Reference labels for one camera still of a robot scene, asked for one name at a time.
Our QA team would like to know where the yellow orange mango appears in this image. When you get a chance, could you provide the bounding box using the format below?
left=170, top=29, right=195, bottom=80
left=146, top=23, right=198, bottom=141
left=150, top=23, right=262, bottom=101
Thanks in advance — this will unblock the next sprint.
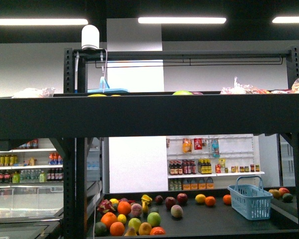
left=139, top=222, right=152, bottom=236

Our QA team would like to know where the white dome device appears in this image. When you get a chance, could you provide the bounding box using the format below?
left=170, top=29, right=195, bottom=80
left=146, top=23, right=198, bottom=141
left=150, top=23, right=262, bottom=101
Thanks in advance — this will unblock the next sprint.
left=81, top=25, right=100, bottom=50

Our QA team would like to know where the orange upper in pile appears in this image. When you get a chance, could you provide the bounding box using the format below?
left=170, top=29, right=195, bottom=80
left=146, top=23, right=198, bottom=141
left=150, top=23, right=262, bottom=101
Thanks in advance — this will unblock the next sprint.
left=117, top=201, right=131, bottom=216

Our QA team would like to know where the blue basket on top shelf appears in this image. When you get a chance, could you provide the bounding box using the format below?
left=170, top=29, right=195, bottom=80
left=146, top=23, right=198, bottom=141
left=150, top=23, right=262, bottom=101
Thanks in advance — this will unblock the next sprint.
left=87, top=76, right=129, bottom=93

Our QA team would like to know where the white wall product shelf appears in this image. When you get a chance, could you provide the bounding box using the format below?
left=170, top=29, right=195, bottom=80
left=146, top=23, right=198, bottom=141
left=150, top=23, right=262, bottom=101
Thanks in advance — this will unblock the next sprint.
left=166, top=134, right=264, bottom=191

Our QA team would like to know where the dragon fruit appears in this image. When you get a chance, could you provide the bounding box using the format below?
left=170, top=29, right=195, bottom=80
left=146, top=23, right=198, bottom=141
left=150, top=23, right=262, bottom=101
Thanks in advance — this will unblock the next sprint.
left=97, top=199, right=116, bottom=215

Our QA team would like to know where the orange tangerine back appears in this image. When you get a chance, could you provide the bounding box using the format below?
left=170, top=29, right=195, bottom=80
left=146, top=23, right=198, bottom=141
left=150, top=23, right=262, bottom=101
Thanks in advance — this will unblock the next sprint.
left=205, top=196, right=216, bottom=207

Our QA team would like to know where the red orange persimmon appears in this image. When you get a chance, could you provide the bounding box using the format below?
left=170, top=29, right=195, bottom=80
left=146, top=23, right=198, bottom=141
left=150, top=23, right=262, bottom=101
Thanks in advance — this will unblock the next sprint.
left=150, top=227, right=166, bottom=236

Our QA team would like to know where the light blue plastic basket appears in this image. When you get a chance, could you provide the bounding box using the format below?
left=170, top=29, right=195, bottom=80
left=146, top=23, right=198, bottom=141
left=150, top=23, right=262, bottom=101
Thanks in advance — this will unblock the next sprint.
left=227, top=175, right=273, bottom=221

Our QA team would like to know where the orange front bottom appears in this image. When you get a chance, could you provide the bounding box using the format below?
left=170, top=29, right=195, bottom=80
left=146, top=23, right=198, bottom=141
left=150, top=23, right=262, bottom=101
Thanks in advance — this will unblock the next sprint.
left=110, top=222, right=125, bottom=236

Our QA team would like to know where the black metal shelf rack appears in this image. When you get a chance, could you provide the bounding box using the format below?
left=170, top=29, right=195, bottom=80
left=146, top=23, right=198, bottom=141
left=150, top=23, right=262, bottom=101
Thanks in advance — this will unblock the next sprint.
left=0, top=48, right=299, bottom=239

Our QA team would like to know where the red apple back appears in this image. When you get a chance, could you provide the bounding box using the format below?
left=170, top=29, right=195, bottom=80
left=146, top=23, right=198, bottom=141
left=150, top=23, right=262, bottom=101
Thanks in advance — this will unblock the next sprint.
left=177, top=193, right=188, bottom=205

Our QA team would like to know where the yellow green apple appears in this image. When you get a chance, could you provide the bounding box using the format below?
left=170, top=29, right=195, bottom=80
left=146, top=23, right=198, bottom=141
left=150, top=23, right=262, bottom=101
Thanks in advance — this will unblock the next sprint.
left=128, top=218, right=142, bottom=233

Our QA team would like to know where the green avocado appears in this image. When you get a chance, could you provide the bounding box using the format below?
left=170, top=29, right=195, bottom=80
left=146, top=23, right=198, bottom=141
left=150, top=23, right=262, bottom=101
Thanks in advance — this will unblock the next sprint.
left=94, top=222, right=107, bottom=237

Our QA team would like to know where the glass top freezer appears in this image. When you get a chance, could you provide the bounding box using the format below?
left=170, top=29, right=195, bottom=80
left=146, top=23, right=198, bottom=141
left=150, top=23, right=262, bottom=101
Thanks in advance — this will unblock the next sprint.
left=0, top=181, right=104, bottom=239

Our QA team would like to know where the dark red apple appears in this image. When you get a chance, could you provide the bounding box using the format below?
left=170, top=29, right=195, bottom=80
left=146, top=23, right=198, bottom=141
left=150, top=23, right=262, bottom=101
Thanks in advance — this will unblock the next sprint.
left=165, top=197, right=176, bottom=210

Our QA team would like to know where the orange front left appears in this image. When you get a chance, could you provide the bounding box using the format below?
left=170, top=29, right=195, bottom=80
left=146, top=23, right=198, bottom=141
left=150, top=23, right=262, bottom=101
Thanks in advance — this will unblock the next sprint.
left=101, top=212, right=118, bottom=230

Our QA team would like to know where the pink peach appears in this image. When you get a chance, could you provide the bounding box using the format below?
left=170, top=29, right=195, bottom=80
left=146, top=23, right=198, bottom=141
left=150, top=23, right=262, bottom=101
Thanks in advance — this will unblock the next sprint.
left=170, top=205, right=183, bottom=218

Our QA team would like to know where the left drinks shelf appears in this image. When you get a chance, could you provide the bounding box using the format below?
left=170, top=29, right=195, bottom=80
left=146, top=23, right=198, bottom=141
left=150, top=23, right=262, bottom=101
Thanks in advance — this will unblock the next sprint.
left=0, top=139, right=63, bottom=184

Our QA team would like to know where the orange near basket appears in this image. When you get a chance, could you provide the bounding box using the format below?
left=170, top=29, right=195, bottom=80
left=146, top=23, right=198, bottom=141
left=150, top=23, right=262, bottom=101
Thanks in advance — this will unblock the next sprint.
left=223, top=194, right=232, bottom=205

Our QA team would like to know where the small yellow lemon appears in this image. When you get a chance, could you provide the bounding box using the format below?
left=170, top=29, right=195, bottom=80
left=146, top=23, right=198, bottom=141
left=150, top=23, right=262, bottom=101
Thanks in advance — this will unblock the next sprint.
left=117, top=214, right=127, bottom=225

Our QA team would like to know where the yellow lemon back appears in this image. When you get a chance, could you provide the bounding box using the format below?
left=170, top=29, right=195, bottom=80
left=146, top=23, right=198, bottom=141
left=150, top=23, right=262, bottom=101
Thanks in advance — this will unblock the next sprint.
left=195, top=194, right=206, bottom=204

